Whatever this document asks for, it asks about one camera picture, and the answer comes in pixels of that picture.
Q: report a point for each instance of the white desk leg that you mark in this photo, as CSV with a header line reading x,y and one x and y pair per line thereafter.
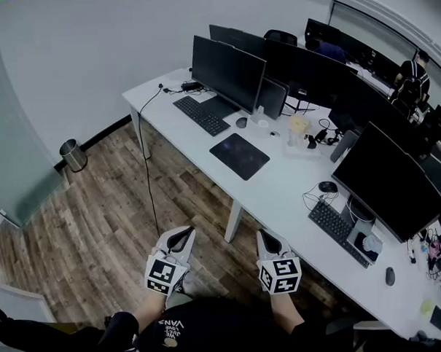
x,y
137,131
234,220

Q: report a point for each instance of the person's black printed t-shirt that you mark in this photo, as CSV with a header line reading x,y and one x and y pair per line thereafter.
x,y
220,332

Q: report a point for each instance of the black keyboard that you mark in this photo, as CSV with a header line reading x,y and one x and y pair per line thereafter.
x,y
334,228
201,116

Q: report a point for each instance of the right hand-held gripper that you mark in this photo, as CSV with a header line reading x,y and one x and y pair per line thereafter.
x,y
281,274

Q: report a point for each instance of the white cabinet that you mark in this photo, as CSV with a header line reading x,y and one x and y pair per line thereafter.
x,y
21,300

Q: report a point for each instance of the person's grey sneaker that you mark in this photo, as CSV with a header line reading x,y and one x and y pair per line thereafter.
x,y
183,282

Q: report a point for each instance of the clear plastic food container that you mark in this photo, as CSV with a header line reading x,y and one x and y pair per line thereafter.
x,y
299,123

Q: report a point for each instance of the small white desk fan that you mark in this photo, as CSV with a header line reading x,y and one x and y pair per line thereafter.
x,y
370,245

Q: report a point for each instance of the black white-striped garment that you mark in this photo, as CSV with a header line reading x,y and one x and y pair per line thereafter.
x,y
48,336

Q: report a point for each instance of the silver grey laptop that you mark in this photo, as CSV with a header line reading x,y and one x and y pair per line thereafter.
x,y
344,146
273,98

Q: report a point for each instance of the frosted glass partition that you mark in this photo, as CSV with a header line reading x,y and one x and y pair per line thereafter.
x,y
17,125

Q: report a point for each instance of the small pale cup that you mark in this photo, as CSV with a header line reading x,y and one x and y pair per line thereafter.
x,y
263,123

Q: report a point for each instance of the person's left forearm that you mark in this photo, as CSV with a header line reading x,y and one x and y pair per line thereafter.
x,y
149,310

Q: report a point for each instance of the black mouse pad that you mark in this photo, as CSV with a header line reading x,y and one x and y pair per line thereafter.
x,y
239,156

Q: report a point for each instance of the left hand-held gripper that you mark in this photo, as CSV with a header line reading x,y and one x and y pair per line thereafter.
x,y
165,274

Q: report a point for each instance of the black power strip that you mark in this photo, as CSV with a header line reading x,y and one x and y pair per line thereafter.
x,y
189,86

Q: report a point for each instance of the steel trash bin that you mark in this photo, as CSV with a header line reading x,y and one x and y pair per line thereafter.
x,y
73,156

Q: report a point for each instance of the black computer mouse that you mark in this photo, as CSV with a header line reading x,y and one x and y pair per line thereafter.
x,y
327,186

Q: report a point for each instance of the person's right forearm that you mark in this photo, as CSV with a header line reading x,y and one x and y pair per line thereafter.
x,y
284,311

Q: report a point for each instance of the black computer monitor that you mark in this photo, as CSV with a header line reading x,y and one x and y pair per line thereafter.
x,y
440,122
227,71
236,37
376,61
385,179
321,30

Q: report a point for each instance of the dark grey computer mouse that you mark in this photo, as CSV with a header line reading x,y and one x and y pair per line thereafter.
x,y
390,276
241,122

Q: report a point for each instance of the black notebook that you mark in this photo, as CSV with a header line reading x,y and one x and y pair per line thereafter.
x,y
440,315

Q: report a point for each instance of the wide curved black monitor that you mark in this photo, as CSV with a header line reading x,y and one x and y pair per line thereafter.
x,y
382,110
311,73

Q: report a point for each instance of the pale yellow round object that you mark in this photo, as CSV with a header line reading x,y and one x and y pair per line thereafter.
x,y
426,308

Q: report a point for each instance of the black plug-in charger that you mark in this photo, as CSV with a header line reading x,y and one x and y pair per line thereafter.
x,y
311,142

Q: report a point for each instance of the dark bag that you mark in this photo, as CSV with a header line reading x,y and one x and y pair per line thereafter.
x,y
428,343

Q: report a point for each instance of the black office chair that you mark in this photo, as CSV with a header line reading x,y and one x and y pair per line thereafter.
x,y
280,37

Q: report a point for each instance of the black power adapter brick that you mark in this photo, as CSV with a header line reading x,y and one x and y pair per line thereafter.
x,y
321,134

